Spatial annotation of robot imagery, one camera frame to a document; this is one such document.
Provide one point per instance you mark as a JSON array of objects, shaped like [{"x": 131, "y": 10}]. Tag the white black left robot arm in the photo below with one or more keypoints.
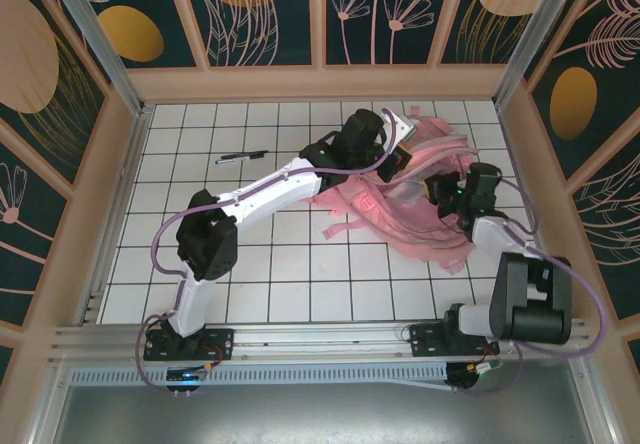
[{"x": 280, "y": 189}]

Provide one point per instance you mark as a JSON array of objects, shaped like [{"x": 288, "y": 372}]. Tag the aluminium mounting rail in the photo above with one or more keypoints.
[{"x": 320, "y": 339}]

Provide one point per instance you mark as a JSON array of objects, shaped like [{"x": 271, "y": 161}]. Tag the pink backpack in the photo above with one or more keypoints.
[{"x": 420, "y": 234}]

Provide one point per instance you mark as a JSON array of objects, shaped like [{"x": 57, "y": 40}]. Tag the black silver pen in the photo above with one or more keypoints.
[{"x": 227, "y": 160}]

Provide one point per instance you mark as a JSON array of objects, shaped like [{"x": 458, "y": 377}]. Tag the black marker pen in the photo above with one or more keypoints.
[{"x": 255, "y": 154}]

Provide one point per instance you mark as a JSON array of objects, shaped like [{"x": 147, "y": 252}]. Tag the aluminium side rail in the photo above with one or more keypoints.
[{"x": 116, "y": 214}]

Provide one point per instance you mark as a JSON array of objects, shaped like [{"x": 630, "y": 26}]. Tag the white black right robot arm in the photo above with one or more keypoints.
[{"x": 495, "y": 234}]

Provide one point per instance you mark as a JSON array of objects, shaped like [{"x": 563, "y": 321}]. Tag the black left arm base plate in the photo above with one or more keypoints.
[{"x": 222, "y": 346}]

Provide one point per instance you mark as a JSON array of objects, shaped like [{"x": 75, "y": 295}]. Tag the aluminium frame post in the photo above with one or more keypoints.
[
  {"x": 537, "y": 39},
  {"x": 104, "y": 49}
]

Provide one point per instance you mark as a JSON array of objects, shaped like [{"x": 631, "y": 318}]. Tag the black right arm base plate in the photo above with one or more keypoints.
[{"x": 425, "y": 341}]

